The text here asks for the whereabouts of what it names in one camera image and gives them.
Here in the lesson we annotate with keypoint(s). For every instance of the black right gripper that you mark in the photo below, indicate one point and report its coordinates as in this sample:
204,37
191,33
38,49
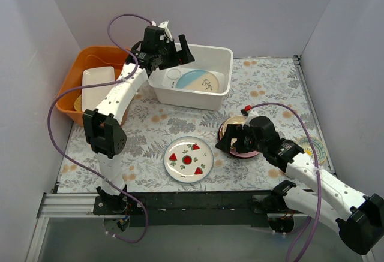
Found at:
235,141

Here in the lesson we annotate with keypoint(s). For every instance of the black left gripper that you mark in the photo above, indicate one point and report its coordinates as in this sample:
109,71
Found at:
173,56

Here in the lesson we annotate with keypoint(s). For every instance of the cream small plate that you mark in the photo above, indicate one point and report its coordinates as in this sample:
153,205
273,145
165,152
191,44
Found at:
237,120

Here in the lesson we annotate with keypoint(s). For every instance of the watermelon pattern plate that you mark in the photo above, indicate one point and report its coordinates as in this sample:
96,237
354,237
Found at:
188,159

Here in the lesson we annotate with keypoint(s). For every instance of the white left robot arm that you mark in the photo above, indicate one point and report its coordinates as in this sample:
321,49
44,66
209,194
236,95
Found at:
102,125

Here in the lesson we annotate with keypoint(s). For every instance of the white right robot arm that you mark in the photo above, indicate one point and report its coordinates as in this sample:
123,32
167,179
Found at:
356,217

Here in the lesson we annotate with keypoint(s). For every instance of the white plastic bin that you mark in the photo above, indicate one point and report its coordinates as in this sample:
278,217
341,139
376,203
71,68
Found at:
217,60

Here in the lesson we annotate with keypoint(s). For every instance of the orange plastic bin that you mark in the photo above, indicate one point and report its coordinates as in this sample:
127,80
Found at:
90,57

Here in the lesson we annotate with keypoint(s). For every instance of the yellow plate in orange bin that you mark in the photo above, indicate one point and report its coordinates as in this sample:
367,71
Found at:
78,104

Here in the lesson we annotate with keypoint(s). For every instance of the pink plate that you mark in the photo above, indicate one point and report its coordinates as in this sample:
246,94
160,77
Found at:
233,151

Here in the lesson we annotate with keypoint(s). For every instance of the floral table mat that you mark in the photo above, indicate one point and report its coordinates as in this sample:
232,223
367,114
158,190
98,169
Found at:
271,84

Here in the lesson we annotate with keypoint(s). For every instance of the teal patterned plate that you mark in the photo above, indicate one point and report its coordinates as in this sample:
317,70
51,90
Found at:
318,148

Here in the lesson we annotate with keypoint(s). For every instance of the white rectangular plate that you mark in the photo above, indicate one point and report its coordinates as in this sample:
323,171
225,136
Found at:
91,97

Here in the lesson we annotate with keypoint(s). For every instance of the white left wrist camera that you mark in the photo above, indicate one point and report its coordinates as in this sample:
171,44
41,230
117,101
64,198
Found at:
167,36

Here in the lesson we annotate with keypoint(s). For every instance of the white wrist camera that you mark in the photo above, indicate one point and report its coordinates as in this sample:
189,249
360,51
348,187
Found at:
167,36
249,112

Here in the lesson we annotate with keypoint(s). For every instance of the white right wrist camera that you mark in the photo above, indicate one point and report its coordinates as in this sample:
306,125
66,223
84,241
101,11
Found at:
249,112

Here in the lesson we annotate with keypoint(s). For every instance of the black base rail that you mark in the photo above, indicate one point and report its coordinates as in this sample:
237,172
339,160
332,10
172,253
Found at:
200,208

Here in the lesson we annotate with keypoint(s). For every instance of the aluminium frame rail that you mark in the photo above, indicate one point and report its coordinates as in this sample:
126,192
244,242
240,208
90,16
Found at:
58,206

